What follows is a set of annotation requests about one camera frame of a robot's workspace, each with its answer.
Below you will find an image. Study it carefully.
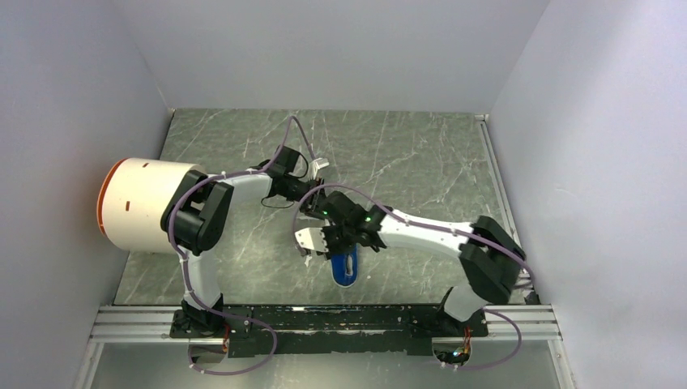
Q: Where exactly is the blue canvas sneaker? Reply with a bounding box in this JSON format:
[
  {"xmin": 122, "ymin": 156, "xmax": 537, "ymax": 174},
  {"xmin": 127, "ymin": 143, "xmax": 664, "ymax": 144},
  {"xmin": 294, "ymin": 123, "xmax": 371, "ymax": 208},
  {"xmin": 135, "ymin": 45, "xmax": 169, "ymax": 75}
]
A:
[{"xmin": 330, "ymin": 246, "xmax": 358, "ymax": 288}]

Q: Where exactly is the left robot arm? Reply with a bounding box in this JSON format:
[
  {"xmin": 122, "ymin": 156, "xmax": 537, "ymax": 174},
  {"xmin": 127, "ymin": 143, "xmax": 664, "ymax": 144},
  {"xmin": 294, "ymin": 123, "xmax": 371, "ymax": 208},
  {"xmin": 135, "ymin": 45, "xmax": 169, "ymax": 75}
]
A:
[{"xmin": 160, "ymin": 146, "xmax": 329, "ymax": 338}]

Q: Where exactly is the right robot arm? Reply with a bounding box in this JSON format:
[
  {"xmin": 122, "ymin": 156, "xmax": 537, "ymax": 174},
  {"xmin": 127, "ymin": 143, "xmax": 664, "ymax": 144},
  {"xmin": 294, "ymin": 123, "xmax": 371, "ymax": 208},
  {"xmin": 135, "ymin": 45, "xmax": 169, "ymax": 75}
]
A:
[{"xmin": 309, "ymin": 190, "xmax": 526, "ymax": 336}]

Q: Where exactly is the white orange cylindrical bucket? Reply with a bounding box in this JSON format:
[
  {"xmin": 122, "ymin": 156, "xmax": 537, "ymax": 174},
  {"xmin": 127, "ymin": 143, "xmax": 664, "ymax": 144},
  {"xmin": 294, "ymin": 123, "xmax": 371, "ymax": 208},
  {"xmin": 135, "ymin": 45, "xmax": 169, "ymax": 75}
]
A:
[{"xmin": 96, "ymin": 158, "xmax": 206, "ymax": 254}]

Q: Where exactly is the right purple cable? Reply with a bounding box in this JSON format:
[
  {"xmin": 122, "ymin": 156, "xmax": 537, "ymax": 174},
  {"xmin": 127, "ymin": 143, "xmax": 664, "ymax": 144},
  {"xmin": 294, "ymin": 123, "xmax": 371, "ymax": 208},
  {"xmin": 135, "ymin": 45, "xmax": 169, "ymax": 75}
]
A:
[{"xmin": 290, "ymin": 184, "xmax": 535, "ymax": 373}]

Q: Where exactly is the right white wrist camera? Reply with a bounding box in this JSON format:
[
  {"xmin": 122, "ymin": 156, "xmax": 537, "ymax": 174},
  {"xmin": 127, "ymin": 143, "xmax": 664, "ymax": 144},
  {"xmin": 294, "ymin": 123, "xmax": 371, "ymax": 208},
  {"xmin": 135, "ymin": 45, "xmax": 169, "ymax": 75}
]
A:
[{"xmin": 294, "ymin": 227, "xmax": 329, "ymax": 255}]

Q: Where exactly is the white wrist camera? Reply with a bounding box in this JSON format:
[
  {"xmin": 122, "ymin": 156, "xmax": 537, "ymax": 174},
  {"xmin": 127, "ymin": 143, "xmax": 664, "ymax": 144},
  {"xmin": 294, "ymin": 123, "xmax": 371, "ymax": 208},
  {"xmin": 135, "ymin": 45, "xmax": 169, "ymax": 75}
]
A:
[
  {"xmin": 307, "ymin": 157, "xmax": 330, "ymax": 179},
  {"xmin": 294, "ymin": 227, "xmax": 329, "ymax": 255}
]

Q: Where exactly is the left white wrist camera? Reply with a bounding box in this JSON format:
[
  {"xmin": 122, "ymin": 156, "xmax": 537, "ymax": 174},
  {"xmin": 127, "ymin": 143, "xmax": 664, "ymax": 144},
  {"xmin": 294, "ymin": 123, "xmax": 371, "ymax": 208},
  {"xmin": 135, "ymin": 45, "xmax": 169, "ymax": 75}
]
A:
[{"xmin": 307, "ymin": 157, "xmax": 330, "ymax": 179}]

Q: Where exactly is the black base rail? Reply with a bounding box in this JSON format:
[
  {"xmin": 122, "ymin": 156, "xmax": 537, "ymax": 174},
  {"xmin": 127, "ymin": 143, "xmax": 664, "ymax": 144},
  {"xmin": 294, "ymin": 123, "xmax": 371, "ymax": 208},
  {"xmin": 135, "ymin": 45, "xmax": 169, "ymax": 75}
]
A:
[{"xmin": 169, "ymin": 304, "xmax": 489, "ymax": 358}]

